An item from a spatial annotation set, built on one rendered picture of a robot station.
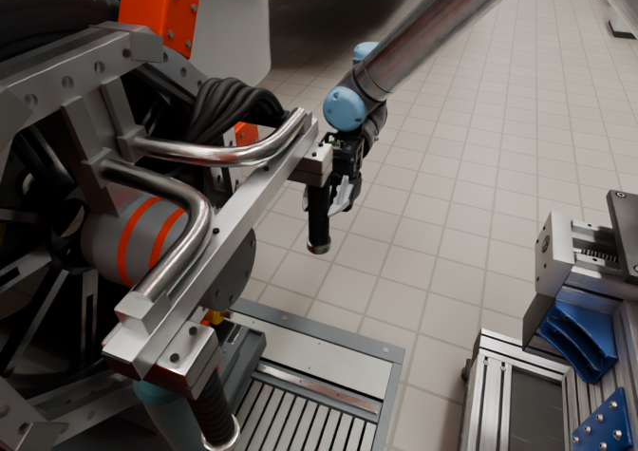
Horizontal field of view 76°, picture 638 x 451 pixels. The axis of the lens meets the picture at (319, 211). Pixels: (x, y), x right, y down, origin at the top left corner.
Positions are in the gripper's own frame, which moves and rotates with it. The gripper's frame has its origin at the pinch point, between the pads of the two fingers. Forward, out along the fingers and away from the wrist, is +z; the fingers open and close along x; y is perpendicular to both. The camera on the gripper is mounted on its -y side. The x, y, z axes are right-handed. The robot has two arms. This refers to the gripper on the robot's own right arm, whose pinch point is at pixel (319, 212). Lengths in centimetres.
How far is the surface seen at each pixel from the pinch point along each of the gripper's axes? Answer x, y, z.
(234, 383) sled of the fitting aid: -24, -68, 4
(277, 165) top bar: -2.0, 15.0, 9.7
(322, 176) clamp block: 1.4, 9.2, 2.3
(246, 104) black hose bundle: -8.5, 20.0, 4.8
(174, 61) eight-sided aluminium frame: -20.6, 23.3, 2.4
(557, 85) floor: 85, -83, -289
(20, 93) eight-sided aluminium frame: -20.5, 28.0, 24.3
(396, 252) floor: 7, -83, -77
